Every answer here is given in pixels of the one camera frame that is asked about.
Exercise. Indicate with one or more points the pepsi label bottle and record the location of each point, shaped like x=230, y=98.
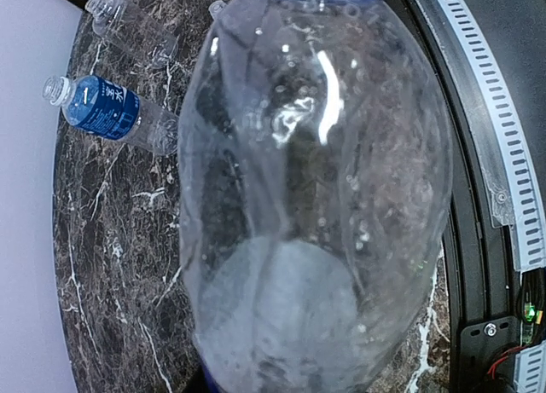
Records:
x=315, y=169

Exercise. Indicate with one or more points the blue label water bottle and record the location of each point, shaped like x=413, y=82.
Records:
x=105, y=109

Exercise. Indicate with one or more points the clear plastic bottle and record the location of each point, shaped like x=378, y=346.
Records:
x=126, y=26

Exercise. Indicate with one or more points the white pump bottle cap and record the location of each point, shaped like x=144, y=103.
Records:
x=216, y=8

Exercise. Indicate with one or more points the black front table rail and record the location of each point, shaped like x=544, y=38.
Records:
x=469, y=197

